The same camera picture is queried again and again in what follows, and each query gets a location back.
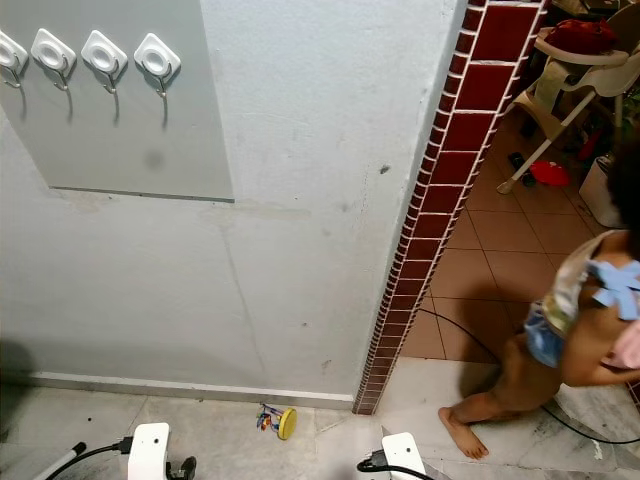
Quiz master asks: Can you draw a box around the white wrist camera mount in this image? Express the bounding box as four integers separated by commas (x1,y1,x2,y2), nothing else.
127,422,172,480
379,431,429,480

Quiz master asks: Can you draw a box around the yellow toy with colourful parts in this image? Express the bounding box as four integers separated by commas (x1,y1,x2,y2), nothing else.
256,402,299,441

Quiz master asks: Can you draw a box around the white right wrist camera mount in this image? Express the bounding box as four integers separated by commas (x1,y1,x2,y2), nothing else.
379,431,429,480

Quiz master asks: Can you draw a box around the beige high chair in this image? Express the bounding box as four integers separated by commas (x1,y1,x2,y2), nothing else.
496,0,640,197

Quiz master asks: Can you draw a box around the black floor cable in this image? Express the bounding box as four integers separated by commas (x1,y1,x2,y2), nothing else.
414,307,640,447

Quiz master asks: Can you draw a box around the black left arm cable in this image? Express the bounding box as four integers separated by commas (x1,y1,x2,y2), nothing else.
52,436,134,480

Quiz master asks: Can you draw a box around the child in denim shorts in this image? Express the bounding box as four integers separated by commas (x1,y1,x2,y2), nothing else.
437,139,640,462

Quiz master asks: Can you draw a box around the silver rod with black tip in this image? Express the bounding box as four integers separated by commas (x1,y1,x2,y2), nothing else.
30,441,88,480

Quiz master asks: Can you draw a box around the grey wall panel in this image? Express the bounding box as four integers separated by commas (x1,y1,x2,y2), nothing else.
0,0,235,202

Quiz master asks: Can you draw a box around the white adhesive wall hook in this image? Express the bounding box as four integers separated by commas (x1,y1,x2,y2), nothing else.
30,28,78,93
133,33,182,98
0,31,29,89
81,30,129,95

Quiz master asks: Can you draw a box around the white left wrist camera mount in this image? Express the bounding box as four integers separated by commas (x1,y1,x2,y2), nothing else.
127,422,172,480

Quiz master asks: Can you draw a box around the red round lid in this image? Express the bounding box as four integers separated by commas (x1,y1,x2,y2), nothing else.
527,159,572,188

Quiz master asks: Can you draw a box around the white storage bin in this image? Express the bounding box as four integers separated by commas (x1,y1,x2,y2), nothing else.
577,157,627,230

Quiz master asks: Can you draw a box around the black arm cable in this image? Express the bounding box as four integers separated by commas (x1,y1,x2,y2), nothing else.
52,436,134,480
356,449,437,480

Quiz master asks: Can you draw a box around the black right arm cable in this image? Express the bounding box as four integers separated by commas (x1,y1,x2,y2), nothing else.
356,449,437,480

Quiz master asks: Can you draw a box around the red bag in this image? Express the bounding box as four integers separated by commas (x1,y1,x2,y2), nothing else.
544,17,620,57

